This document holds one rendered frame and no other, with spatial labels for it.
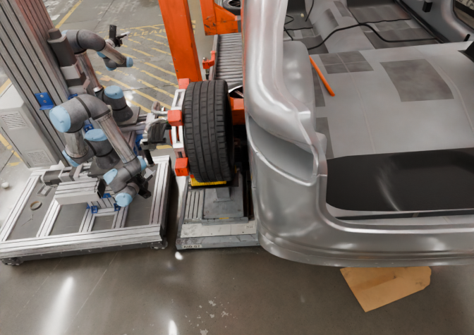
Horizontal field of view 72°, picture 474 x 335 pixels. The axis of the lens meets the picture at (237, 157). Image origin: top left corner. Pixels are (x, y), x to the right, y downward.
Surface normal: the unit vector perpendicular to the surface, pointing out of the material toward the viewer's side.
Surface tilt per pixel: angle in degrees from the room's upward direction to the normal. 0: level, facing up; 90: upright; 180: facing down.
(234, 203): 0
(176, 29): 90
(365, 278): 1
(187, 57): 90
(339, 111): 22
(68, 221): 0
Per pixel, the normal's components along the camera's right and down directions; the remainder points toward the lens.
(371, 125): -0.08, -0.43
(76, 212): -0.09, -0.73
